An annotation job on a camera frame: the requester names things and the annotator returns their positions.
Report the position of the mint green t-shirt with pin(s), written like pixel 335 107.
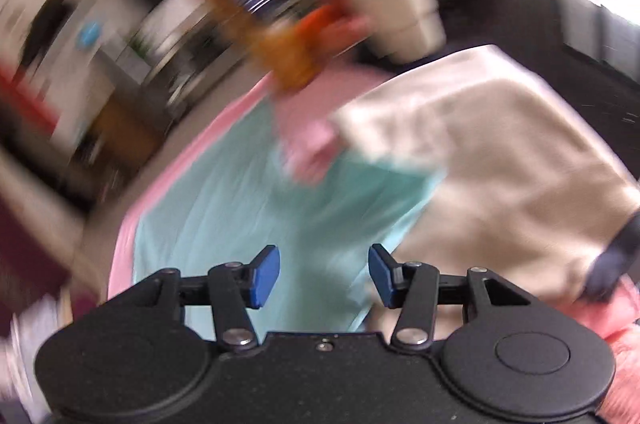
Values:
pixel 237 197

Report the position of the beige garment on table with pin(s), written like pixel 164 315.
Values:
pixel 530 190

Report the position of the orange plush toy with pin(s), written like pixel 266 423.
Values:
pixel 329 29

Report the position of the orange yellow giraffe toy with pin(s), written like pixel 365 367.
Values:
pixel 274 42

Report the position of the pink patterned blanket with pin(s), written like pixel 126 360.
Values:
pixel 302 126

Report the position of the white plant pot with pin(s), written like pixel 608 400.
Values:
pixel 402 30

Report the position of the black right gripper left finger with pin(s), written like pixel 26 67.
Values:
pixel 234 288

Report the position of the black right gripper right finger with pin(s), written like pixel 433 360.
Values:
pixel 411 287

